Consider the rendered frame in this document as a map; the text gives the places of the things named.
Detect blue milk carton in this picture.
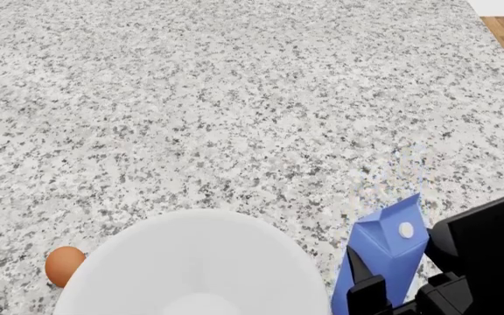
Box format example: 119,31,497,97
330,192,431,315

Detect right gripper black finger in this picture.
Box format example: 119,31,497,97
415,224,473,315
346,245,394,315

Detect brown egg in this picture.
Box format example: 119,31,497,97
44,245,88,289

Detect white round bowl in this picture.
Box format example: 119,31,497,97
52,208,333,315

